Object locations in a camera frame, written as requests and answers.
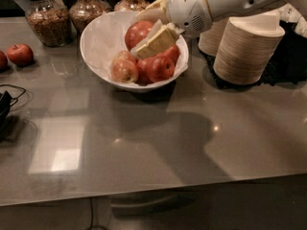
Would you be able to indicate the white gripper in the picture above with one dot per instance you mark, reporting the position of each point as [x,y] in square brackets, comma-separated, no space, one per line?
[187,9]

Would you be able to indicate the red apple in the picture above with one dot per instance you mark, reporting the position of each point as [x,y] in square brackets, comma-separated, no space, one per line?
[20,54]
[173,53]
[142,65]
[136,32]
[160,69]

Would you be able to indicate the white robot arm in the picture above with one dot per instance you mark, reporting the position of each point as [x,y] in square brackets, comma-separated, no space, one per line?
[221,9]

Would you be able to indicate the back left yellowish apple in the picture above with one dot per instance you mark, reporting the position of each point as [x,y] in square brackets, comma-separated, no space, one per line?
[124,55]

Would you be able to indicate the yellowish apple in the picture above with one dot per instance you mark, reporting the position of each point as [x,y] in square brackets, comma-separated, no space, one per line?
[124,55]
[124,71]

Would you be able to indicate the white ceramic bowl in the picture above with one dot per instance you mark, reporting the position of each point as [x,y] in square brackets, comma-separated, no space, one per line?
[181,67]

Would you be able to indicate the front left yellowish apple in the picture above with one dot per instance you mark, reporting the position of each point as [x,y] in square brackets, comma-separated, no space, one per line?
[124,71]

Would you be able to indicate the red apple on table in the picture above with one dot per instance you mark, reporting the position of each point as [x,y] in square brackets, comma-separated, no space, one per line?
[20,54]

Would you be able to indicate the glass cereal jar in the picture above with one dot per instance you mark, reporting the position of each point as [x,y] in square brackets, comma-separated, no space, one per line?
[84,11]
[50,21]
[131,5]

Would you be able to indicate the back stack paper bowls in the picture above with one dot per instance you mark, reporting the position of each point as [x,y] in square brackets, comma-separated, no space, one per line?
[210,40]

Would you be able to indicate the stack paper bowls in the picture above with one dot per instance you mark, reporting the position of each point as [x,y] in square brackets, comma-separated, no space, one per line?
[210,40]
[247,45]

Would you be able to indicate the front stack paper bowls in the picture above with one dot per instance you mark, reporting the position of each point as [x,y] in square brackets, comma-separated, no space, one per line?
[247,45]

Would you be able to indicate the leftmost glass cereal jar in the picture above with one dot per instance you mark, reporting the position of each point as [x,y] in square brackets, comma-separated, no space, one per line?
[50,21]

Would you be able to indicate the black mat under stacks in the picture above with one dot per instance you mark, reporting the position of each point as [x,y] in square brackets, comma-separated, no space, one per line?
[287,64]

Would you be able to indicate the black device with cable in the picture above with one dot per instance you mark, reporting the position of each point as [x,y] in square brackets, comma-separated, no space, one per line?
[7,101]

